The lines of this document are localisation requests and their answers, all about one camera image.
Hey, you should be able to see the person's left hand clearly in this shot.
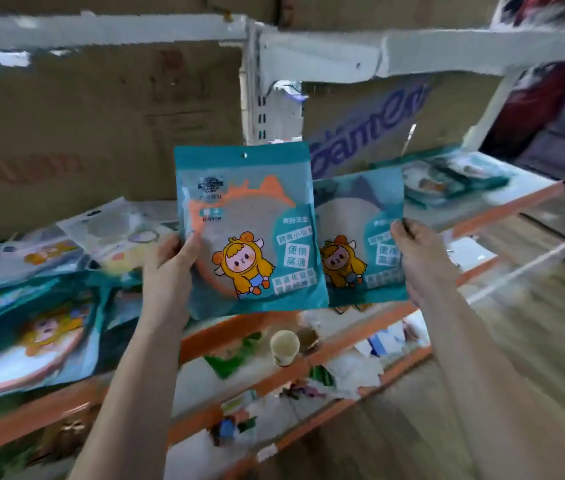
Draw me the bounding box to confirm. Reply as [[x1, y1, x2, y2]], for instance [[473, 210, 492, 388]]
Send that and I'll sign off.
[[141, 232, 202, 329]]

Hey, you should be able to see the person's right hand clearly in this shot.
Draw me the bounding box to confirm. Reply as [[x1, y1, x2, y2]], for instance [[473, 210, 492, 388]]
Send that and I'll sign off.
[[390, 218, 461, 309]]

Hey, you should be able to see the yellow hand mirror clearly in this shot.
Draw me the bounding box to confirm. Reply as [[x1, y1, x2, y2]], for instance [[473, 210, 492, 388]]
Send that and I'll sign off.
[[97, 224, 178, 277]]

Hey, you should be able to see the stack of teal packets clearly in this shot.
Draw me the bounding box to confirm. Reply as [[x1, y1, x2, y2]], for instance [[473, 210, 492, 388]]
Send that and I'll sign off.
[[392, 159, 463, 211], [432, 150, 511, 193]]

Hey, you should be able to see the teal packet white mirror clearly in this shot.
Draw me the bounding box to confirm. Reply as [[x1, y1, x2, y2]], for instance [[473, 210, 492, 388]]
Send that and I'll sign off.
[[312, 167, 410, 308]]

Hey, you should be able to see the cream packaged hand mirror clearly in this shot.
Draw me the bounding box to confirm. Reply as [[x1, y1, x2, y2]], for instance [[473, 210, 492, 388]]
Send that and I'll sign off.
[[56, 197, 163, 245]]

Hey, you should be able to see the white metal shelf orange trim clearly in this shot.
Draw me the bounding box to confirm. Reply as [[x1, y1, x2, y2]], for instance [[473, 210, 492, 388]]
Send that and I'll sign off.
[[242, 27, 565, 480], [0, 14, 313, 480]]

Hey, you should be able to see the teal packet orange mirror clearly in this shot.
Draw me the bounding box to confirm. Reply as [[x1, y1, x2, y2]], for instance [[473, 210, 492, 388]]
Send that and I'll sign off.
[[173, 142, 331, 321]]

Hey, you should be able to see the messy pile of teal packets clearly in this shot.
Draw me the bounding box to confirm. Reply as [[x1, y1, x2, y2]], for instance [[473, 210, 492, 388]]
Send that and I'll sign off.
[[0, 197, 183, 408]]

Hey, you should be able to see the person's right forearm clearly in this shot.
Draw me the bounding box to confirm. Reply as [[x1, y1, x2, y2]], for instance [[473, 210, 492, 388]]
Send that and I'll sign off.
[[417, 284, 565, 480]]

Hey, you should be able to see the person's left forearm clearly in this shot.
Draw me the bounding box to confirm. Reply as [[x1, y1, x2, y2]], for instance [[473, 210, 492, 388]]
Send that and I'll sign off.
[[70, 314, 188, 480]]

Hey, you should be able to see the green snack packet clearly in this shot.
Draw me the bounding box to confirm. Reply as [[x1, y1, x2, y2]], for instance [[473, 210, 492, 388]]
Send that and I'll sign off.
[[204, 332, 263, 381]]

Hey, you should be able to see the pile of white paper cards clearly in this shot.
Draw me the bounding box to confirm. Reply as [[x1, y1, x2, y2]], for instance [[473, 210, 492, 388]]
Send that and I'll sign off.
[[312, 314, 413, 401]]

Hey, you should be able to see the beige paper cup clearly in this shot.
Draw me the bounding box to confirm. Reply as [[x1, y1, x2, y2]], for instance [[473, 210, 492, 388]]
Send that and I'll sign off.
[[269, 329, 302, 368]]

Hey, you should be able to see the brown plastic cup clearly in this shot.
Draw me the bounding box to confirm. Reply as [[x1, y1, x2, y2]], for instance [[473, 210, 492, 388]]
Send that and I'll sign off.
[[298, 325, 321, 351]]

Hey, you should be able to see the pile of colourful cards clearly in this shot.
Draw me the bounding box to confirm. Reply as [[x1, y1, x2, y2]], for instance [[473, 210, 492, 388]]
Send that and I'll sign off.
[[210, 414, 258, 445]]

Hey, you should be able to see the cardboard sheet blue lettering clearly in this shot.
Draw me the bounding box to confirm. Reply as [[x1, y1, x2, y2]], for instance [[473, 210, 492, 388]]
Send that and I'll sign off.
[[302, 74, 436, 181]]

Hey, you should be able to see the plain brown cardboard sheet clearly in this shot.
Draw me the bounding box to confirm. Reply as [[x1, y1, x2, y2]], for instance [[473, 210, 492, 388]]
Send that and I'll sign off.
[[402, 72, 503, 155]]

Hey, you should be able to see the brown cardboard sheet red print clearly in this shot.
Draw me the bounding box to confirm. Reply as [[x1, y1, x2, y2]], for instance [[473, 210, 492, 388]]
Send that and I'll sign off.
[[0, 42, 246, 251]]

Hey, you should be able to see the red fabric banner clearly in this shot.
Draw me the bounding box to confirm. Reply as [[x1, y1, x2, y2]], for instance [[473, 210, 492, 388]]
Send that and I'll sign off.
[[480, 0, 565, 161]]

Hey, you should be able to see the brown cardboard box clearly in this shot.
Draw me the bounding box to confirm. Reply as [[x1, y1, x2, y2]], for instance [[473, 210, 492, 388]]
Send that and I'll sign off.
[[0, 0, 281, 18], [277, 0, 506, 31]]

